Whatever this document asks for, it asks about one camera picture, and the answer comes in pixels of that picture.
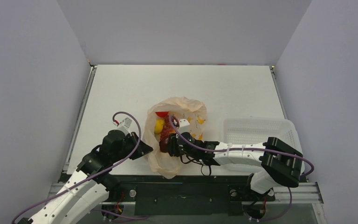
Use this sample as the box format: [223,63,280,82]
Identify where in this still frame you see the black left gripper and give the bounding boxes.
[112,131,153,162]

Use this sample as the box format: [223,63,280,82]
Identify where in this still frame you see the orange translucent plastic bag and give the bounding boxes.
[142,97,207,179]

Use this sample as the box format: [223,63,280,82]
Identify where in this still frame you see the dark red fake fruit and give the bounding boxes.
[159,137,169,153]

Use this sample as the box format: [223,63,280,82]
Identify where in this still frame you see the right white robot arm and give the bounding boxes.
[164,133,303,199]

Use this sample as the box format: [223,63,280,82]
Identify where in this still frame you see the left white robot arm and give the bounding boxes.
[12,130,153,224]

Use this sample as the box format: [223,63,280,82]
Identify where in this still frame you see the red fake grape bunch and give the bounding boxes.
[160,115,175,141]

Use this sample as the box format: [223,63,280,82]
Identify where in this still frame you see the yellow fake fruit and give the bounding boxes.
[154,119,165,134]

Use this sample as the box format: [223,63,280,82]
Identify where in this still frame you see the white perforated plastic tray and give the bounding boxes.
[222,117,300,174]

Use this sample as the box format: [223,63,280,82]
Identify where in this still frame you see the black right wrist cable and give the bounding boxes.
[179,154,213,177]

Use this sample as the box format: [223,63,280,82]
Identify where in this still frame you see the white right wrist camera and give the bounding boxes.
[178,119,190,133]

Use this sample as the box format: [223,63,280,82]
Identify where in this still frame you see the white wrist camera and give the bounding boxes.
[178,119,190,133]
[117,118,132,135]

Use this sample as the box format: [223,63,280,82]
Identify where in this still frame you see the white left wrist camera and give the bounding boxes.
[117,118,132,135]

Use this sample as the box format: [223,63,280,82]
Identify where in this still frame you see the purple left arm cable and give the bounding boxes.
[11,112,142,224]

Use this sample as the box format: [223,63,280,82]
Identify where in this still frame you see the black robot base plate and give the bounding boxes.
[100,175,275,216]

